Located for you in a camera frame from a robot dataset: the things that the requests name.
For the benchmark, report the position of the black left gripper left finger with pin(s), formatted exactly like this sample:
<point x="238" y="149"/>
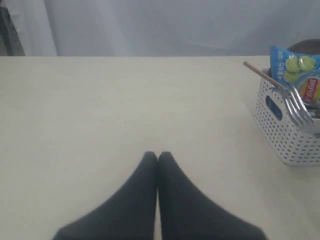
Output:
<point x="129" y="214"/>

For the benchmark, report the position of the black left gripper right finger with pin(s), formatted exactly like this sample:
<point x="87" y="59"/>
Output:
<point x="187" y="214"/>

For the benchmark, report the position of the silver metal fork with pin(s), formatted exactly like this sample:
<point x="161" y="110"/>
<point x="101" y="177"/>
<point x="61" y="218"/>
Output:
<point x="298" y="112"/>

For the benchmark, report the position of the wooden chopstick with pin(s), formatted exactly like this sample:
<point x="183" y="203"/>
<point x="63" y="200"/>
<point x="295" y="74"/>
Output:
<point x="263" y="75"/>

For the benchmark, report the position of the white perforated plastic basket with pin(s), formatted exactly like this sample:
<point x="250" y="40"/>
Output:
<point x="292" y="146"/>

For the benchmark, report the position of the blue Lays chip bag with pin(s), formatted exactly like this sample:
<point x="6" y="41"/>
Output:
<point x="300" y="70"/>

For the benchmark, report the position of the brown round plate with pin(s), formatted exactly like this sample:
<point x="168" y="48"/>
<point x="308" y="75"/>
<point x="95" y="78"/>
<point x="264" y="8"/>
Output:
<point x="309" y="46"/>

